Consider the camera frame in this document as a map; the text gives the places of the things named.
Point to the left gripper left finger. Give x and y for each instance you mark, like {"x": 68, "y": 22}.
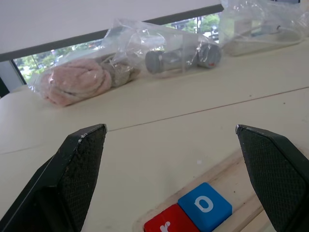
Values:
{"x": 60, "y": 174}

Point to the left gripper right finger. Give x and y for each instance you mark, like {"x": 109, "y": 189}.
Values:
{"x": 275, "y": 174}

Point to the blue letter tile o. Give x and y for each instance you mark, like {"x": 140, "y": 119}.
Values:
{"x": 217, "y": 215}

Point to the red letter tile r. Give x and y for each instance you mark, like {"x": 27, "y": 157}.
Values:
{"x": 154, "y": 222}

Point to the wooden letter tile rack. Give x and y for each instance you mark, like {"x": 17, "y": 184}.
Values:
{"x": 231, "y": 174}

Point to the pink fluffy cloth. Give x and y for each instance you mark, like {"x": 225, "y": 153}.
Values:
{"x": 74, "y": 82}

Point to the clear plastic bag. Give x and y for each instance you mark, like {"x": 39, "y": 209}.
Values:
{"x": 130, "y": 33}
{"x": 38, "y": 82}
{"x": 241, "y": 14}

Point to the beige knitted cloth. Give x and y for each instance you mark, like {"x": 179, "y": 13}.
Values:
{"x": 120, "y": 75}

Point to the bag with pink cloth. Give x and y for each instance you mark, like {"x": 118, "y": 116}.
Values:
{"x": 72, "y": 41}

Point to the grey dumbbell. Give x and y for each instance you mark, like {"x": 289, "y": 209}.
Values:
{"x": 169, "y": 60}

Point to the white roller blind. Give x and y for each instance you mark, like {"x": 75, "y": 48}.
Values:
{"x": 72, "y": 17}

